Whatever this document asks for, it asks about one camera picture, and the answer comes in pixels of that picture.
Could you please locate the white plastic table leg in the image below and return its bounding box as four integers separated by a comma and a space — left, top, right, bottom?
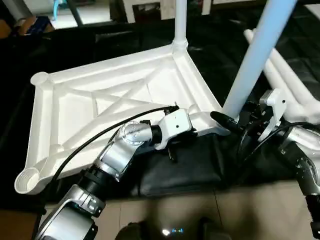
172, 0, 189, 51
252, 29, 320, 115
221, 0, 298, 121
243, 30, 303, 118

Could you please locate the white plastic table top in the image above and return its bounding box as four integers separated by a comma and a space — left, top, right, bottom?
14, 40, 232, 195

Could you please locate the black work mat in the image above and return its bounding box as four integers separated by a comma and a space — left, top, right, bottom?
0, 0, 320, 211

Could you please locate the grey metal pole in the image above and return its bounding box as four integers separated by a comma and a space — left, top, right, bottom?
67, 0, 85, 27

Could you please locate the turquoise plastic stool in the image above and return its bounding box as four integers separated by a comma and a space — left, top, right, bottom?
51, 0, 68, 16

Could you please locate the blue box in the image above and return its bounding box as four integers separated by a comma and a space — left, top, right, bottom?
17, 16, 55, 36

